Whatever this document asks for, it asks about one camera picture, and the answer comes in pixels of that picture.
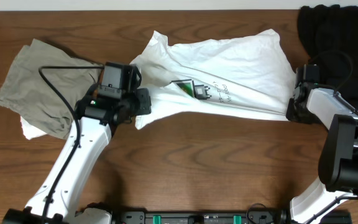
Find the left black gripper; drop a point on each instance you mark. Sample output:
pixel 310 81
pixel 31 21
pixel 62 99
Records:
pixel 141 94

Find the black garment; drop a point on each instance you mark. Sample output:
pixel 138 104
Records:
pixel 329 34

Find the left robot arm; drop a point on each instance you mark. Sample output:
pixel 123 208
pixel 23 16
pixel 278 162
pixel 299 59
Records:
pixel 114 99

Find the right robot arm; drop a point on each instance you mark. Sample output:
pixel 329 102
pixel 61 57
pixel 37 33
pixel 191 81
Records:
pixel 337 181

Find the folded olive green garment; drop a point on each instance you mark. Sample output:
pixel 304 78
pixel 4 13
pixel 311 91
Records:
pixel 26 93

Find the folded white garment underneath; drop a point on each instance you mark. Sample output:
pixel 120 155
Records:
pixel 30 131

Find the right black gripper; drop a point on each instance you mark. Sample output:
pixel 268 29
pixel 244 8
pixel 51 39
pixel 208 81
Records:
pixel 291 115

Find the white printed t-shirt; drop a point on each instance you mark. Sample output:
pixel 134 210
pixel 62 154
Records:
pixel 247 77

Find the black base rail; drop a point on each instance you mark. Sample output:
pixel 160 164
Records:
pixel 197 218

